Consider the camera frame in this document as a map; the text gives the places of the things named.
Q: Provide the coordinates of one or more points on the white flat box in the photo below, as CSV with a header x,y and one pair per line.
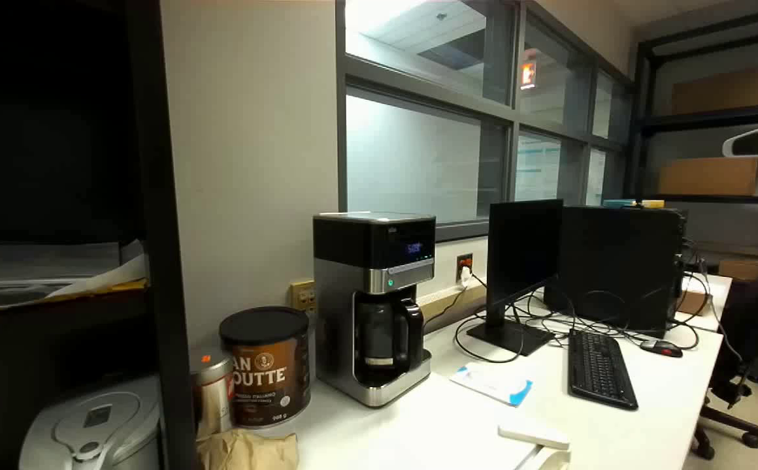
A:
x,y
533,433

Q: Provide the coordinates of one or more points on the window with dark frame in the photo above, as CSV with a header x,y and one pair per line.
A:
x,y
454,104

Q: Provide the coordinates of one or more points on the brown Van Houtte coffee can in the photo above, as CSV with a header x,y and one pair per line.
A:
x,y
269,363

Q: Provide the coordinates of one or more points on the wall power outlet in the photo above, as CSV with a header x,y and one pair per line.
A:
x,y
464,268

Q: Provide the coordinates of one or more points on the small silver tin orange lid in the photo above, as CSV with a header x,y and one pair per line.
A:
x,y
213,385

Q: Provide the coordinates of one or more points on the black silver coffee machine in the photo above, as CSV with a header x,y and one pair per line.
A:
x,y
365,256

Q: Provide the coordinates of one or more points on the black storage rack with boxes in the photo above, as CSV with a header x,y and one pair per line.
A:
x,y
693,89

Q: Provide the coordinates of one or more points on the black keyboard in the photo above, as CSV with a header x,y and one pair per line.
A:
x,y
596,368

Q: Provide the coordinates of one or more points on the glass coffee carafe black handle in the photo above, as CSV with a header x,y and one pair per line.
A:
x,y
388,338

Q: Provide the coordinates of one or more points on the small black monitor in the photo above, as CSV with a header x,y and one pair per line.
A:
x,y
524,254

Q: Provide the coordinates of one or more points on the large black monitor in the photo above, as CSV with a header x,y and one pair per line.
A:
x,y
617,268

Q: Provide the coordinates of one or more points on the white rice cooker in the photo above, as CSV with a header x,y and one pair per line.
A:
x,y
109,429

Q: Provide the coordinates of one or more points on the black computer mouse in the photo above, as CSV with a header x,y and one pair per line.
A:
x,y
663,347

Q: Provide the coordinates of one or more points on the papers on shelf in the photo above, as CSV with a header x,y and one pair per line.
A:
x,y
53,271

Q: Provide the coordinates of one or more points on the white blue paper booklet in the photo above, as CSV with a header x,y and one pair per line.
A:
x,y
499,381

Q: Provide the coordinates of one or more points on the black office chair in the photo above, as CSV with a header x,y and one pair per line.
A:
x,y
739,354

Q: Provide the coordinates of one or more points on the brown paper bag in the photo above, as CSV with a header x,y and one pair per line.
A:
x,y
245,450

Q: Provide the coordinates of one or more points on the black metal shelf unit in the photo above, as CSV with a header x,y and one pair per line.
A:
x,y
84,157

